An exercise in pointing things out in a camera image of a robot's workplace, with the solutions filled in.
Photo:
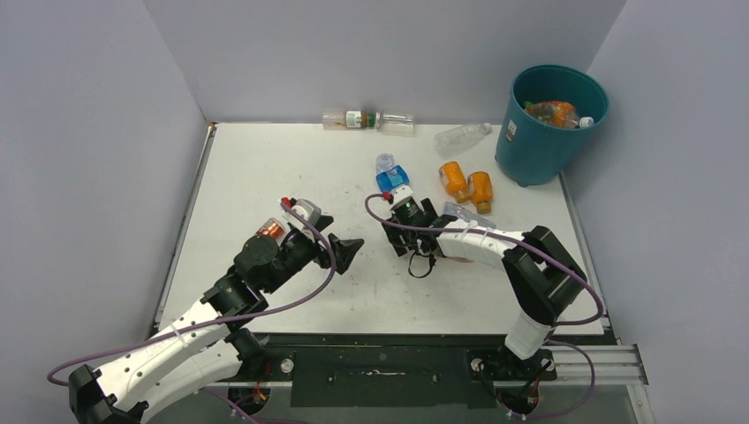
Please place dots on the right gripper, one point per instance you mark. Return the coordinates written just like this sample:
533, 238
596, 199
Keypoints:
399, 242

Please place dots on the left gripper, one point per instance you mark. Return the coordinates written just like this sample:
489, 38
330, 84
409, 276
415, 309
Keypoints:
344, 249

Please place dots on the large orange label bottle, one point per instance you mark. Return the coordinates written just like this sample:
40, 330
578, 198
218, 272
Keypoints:
558, 114

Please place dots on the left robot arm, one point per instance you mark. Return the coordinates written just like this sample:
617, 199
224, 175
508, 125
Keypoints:
210, 341

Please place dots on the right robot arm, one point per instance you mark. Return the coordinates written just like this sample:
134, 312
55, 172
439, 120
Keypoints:
543, 276

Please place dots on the teal plastic bin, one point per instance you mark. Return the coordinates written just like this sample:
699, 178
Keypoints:
533, 152

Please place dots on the crushed clear blue bottle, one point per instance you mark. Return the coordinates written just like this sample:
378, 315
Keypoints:
461, 213

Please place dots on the small orange juice bottle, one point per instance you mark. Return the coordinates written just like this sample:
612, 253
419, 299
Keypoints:
481, 191
454, 182

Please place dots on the crushed blue label bottle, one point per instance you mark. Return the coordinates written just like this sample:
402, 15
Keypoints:
389, 175

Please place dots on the clear bottle green label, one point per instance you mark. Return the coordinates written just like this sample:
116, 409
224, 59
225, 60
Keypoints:
349, 119

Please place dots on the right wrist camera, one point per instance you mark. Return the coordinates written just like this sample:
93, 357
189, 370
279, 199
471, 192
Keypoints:
399, 195

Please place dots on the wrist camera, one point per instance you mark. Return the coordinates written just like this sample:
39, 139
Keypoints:
399, 195
307, 210

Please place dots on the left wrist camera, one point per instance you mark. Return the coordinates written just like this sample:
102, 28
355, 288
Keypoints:
307, 210

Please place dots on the clear bottle at wall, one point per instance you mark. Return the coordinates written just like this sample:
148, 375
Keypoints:
395, 123

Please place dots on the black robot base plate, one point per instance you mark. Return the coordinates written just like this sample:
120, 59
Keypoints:
369, 370

